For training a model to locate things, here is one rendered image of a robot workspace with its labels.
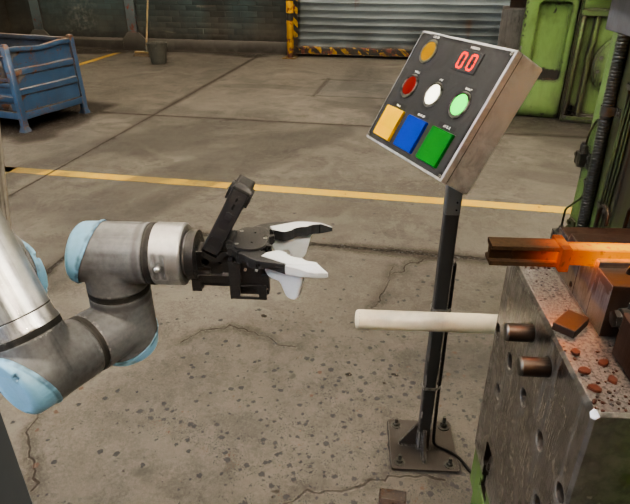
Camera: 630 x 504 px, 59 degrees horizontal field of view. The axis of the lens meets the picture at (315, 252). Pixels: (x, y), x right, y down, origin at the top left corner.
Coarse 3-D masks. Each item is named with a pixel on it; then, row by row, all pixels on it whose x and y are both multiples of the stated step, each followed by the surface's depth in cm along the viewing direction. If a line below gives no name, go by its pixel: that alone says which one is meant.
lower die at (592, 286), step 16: (576, 240) 82; (592, 240) 81; (608, 240) 81; (624, 240) 81; (560, 272) 87; (576, 272) 81; (592, 272) 76; (608, 272) 73; (624, 272) 73; (576, 288) 81; (592, 288) 76; (608, 288) 71; (624, 288) 70; (592, 304) 76; (608, 304) 71; (624, 304) 71; (592, 320) 75; (608, 320) 72
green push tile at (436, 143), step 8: (432, 128) 117; (440, 128) 115; (432, 136) 116; (440, 136) 114; (448, 136) 112; (424, 144) 117; (432, 144) 115; (440, 144) 113; (448, 144) 112; (424, 152) 117; (432, 152) 115; (440, 152) 112; (424, 160) 116; (432, 160) 114; (440, 160) 113
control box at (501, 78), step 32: (416, 64) 130; (448, 64) 120; (480, 64) 112; (512, 64) 105; (416, 96) 126; (448, 96) 117; (480, 96) 109; (512, 96) 108; (448, 128) 114; (480, 128) 109; (416, 160) 119; (448, 160) 111; (480, 160) 112
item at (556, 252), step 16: (496, 240) 77; (512, 240) 77; (528, 240) 77; (544, 240) 77; (560, 240) 76; (496, 256) 77; (512, 256) 77; (528, 256) 76; (544, 256) 76; (560, 256) 75; (576, 256) 75; (592, 256) 75; (608, 256) 75; (624, 256) 75
